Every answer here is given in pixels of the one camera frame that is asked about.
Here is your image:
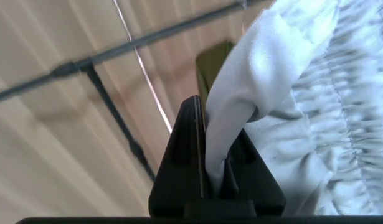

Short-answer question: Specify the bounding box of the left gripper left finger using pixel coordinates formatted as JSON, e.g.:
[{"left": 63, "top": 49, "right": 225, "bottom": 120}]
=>
[{"left": 148, "top": 95, "right": 210, "bottom": 218}]

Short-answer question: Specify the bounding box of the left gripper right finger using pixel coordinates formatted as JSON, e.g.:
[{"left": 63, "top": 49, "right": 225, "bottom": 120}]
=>
[{"left": 220, "top": 129, "right": 286, "bottom": 218}]

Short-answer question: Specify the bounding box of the pale grey garment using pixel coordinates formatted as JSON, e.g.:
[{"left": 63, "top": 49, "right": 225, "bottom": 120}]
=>
[{"left": 204, "top": 0, "right": 383, "bottom": 216}]

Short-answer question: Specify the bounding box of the green printed shirt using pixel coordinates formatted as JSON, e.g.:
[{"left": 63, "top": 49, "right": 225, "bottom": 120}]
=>
[{"left": 196, "top": 39, "right": 235, "bottom": 103}]

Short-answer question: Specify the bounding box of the black clothes rack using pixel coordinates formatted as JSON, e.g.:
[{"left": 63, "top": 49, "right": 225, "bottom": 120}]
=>
[{"left": 0, "top": 0, "right": 267, "bottom": 183}]

